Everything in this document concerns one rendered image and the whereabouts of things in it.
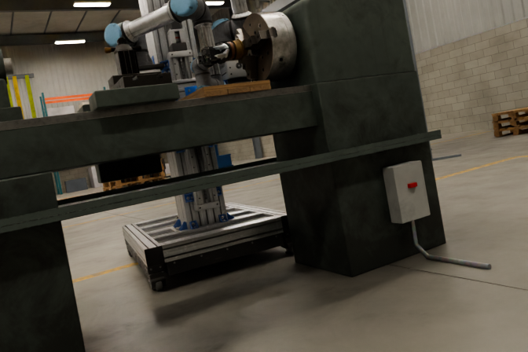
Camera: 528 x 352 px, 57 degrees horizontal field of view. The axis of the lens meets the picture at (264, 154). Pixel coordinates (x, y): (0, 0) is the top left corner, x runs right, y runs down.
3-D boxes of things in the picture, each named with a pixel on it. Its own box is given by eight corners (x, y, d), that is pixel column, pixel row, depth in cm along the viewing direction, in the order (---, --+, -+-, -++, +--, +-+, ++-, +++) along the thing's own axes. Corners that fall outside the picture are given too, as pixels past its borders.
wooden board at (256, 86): (236, 102, 234) (234, 94, 234) (271, 89, 202) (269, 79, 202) (177, 110, 220) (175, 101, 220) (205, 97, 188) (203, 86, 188)
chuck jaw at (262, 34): (262, 39, 219) (273, 27, 209) (265, 49, 219) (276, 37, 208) (240, 41, 214) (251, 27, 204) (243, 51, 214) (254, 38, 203)
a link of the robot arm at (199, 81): (220, 94, 242) (216, 73, 241) (210, 93, 231) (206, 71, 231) (206, 97, 244) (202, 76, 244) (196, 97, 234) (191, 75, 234)
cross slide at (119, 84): (144, 102, 218) (143, 92, 218) (173, 83, 180) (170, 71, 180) (104, 107, 210) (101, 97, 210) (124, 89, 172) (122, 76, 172)
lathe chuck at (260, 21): (261, 85, 240) (251, 21, 237) (295, 75, 212) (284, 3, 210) (245, 86, 235) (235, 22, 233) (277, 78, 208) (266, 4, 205)
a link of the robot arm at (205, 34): (193, 5, 255) (212, 96, 255) (183, 0, 244) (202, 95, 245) (213, -2, 250) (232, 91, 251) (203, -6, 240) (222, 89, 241)
